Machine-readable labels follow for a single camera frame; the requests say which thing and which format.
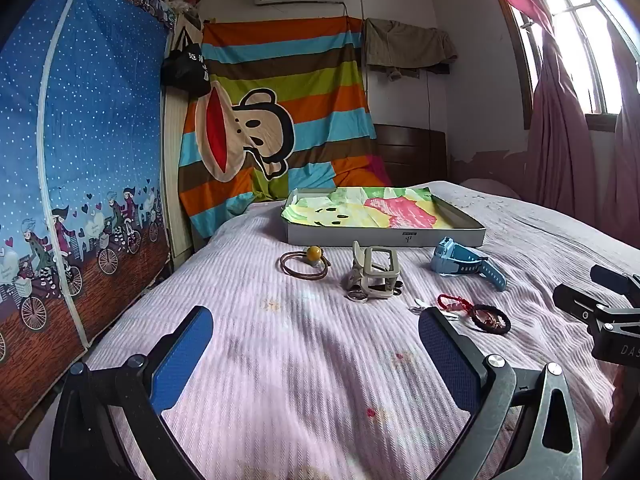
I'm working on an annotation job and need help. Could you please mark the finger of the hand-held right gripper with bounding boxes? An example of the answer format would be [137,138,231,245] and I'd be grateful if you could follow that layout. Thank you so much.
[590,264,640,307]
[552,284,640,341]

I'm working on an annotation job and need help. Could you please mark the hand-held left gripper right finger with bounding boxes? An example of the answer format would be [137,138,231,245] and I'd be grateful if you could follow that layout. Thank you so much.
[418,307,584,480]

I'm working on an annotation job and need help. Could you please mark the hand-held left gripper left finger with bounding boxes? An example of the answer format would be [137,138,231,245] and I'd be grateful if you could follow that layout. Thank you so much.
[50,305,215,480]

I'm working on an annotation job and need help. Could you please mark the grey cardboard tray box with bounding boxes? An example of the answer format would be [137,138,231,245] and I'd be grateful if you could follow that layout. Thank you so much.
[281,186,487,249]

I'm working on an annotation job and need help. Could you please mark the blue smartwatch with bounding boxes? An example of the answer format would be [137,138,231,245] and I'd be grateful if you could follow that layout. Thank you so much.
[431,236,507,292]

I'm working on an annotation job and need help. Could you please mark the pink curtain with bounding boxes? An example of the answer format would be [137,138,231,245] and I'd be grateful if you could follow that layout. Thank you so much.
[522,25,640,234]

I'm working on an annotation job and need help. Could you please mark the pink pillow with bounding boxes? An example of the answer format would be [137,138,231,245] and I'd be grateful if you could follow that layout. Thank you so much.
[459,177,522,197]

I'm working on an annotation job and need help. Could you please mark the colourful cartoon cloth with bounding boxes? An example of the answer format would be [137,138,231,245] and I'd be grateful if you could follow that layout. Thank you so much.
[281,186,474,231]

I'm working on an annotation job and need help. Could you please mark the beige wooden panel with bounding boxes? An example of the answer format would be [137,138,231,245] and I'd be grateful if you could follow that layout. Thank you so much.
[162,25,197,257]

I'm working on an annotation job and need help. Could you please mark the dark wooden headboard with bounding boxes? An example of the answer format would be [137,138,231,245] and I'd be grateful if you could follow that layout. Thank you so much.
[375,124,448,186]

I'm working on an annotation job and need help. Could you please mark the blue bicycle-print wardrobe cover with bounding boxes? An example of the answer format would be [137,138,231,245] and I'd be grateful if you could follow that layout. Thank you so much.
[0,0,177,431]

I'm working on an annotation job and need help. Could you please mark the window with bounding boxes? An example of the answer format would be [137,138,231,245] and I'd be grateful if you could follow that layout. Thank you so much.
[504,0,640,132]

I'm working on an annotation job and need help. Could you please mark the black tote bag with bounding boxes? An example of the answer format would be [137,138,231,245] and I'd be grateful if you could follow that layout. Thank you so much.
[160,25,213,99]

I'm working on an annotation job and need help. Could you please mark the striped monkey bedsheet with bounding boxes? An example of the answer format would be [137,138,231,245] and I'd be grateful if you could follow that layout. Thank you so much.
[178,16,394,239]

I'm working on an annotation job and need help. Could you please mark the khaki hanging garment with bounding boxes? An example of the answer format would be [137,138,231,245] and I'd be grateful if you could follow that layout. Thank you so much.
[363,17,459,81]

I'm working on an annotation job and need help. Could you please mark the brown yellow-bead hair tie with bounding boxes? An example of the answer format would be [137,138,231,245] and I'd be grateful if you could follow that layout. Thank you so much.
[279,244,330,279]

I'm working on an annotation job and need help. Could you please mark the black wall cable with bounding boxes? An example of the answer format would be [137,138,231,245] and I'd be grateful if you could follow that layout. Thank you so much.
[424,66,434,131]

